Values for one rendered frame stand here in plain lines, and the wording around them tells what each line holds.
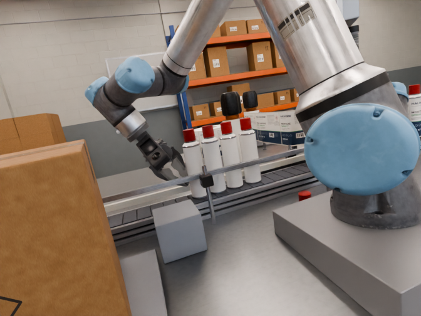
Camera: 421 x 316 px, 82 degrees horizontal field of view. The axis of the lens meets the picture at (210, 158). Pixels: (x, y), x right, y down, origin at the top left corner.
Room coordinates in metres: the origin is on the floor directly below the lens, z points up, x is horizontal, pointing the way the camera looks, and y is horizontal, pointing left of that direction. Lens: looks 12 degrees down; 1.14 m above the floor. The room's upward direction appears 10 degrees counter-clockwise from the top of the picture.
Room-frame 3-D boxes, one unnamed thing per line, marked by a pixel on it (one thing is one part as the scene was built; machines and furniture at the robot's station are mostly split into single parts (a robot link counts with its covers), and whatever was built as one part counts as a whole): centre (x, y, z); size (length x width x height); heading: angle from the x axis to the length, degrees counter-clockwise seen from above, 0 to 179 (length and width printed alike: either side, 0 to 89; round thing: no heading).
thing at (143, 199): (0.74, 0.02, 0.90); 1.07 x 0.01 x 0.02; 105
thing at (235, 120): (1.03, -0.12, 1.03); 0.09 x 0.09 x 0.30
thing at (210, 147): (0.71, -0.01, 0.98); 0.05 x 0.05 x 0.20
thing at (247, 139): (0.74, -0.12, 0.98); 0.05 x 0.05 x 0.20
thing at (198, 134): (1.28, -0.02, 0.95); 0.20 x 0.20 x 0.14
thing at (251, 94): (1.40, -0.28, 1.04); 0.09 x 0.09 x 0.29
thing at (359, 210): (0.42, -0.29, 0.95); 0.15 x 0.15 x 0.10
